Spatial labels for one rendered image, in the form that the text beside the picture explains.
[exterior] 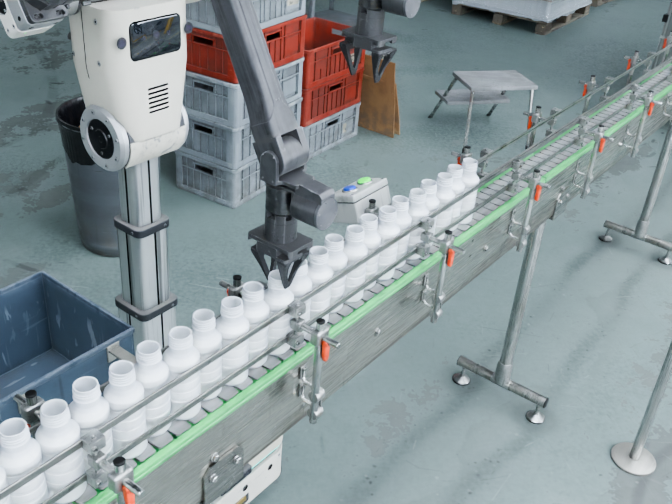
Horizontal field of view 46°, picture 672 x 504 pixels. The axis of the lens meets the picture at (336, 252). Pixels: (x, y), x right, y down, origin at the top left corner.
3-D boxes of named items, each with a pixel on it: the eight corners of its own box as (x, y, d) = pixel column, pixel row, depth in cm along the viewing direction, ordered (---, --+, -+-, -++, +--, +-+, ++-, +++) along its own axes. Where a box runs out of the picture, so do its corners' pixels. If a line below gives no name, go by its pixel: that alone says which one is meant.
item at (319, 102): (304, 128, 447) (306, 91, 435) (248, 109, 465) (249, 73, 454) (362, 101, 491) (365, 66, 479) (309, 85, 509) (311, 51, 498)
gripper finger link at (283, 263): (283, 300, 139) (286, 254, 134) (254, 284, 142) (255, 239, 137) (308, 284, 143) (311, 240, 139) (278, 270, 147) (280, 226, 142)
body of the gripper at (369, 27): (358, 33, 171) (361, -2, 167) (396, 44, 166) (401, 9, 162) (340, 38, 166) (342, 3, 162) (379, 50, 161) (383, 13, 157)
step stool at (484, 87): (489, 114, 550) (499, 56, 528) (530, 150, 500) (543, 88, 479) (427, 116, 537) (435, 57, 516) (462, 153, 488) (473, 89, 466)
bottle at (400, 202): (406, 258, 182) (415, 195, 174) (403, 271, 177) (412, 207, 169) (381, 254, 183) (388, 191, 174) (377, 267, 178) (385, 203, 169)
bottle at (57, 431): (89, 473, 121) (78, 391, 112) (85, 504, 116) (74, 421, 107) (48, 476, 120) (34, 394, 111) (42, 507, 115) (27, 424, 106)
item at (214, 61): (236, 85, 370) (236, 38, 359) (169, 65, 387) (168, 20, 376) (306, 56, 416) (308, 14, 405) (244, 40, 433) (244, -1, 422)
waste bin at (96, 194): (112, 274, 346) (100, 140, 312) (50, 238, 368) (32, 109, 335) (188, 237, 377) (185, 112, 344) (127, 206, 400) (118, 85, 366)
